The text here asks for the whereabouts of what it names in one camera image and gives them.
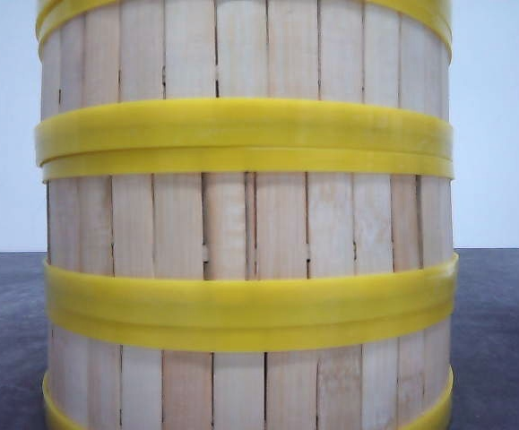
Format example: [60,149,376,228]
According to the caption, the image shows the bamboo steamer basket yellow rims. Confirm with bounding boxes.
[41,145,456,288]

